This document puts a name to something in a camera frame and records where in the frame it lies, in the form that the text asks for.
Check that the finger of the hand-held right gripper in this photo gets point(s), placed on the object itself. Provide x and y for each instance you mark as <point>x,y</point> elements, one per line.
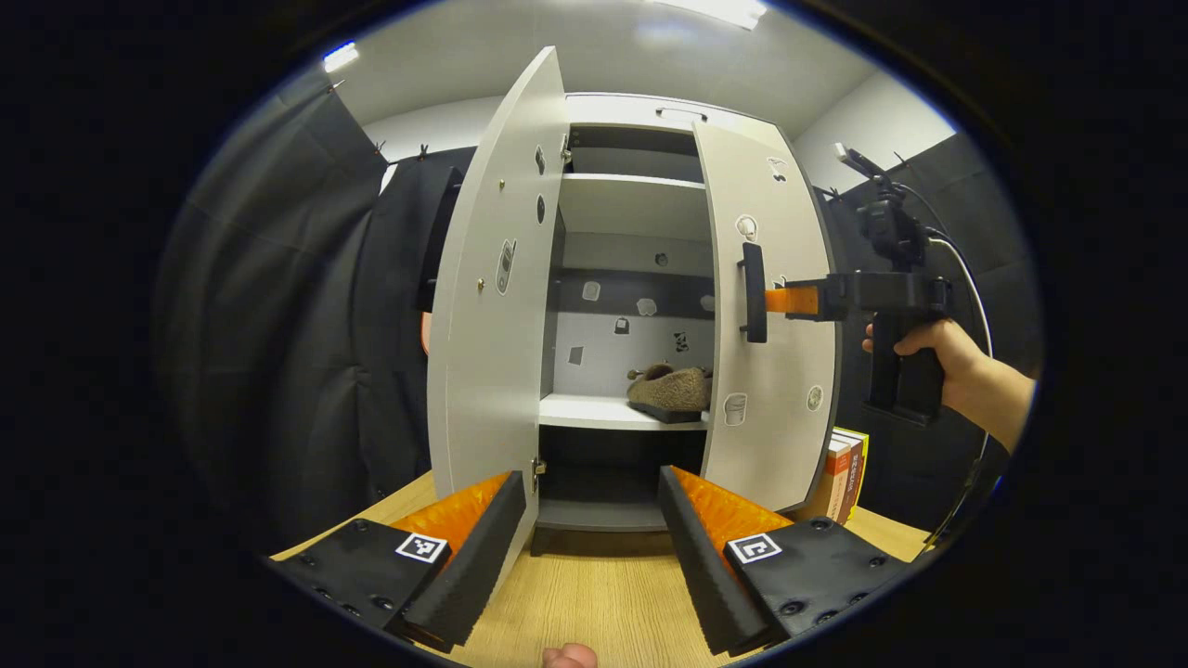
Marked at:
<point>794,301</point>

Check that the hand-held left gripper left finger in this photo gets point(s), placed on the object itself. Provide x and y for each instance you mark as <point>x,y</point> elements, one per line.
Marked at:
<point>478,557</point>

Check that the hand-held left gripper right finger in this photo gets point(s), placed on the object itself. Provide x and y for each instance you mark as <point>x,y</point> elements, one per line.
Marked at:
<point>696,557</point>

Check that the white shoe cabinet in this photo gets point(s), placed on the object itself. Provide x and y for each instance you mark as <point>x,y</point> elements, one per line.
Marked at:
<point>585,411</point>

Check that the metal door hinge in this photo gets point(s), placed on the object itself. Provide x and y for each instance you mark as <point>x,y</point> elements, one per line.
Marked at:
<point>565,150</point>
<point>537,468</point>

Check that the white cabinet drawer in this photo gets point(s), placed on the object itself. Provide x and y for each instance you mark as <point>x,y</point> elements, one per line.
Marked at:
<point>631,111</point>

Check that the orange and white book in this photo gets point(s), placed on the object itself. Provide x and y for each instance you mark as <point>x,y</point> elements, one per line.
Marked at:
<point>835,482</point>

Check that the dark red book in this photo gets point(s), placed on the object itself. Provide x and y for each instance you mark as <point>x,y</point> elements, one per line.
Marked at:
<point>854,482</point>

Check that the ceiling light panel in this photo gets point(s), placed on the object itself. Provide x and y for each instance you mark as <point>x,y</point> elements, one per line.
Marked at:
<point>724,11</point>
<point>341,57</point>

